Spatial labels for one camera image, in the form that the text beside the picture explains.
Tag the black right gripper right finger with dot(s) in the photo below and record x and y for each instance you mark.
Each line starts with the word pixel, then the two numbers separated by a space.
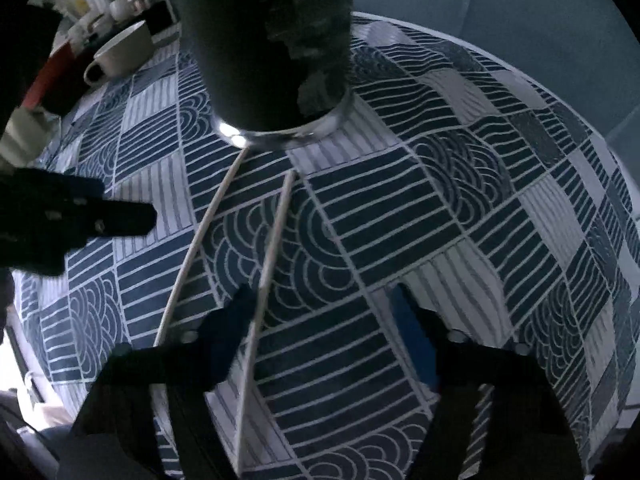
pixel 527 434

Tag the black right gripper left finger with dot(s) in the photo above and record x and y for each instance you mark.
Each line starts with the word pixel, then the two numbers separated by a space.
pixel 114 434

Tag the wooden chopstick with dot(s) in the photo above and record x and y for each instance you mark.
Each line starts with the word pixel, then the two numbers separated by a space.
pixel 194 247
pixel 263 291

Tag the red rimmed tray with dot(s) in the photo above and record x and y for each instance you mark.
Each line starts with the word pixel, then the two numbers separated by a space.
pixel 55 66

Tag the white ceramic mug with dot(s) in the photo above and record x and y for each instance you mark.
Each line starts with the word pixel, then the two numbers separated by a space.
pixel 121 55

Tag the blue white patterned tablecloth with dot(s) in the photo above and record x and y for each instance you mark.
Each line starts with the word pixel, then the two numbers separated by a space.
pixel 494 202

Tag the dark metal utensil cup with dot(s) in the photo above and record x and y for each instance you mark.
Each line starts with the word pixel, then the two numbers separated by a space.
pixel 275 70

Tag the grey blue sofa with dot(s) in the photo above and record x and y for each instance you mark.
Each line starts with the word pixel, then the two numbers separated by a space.
pixel 582 50

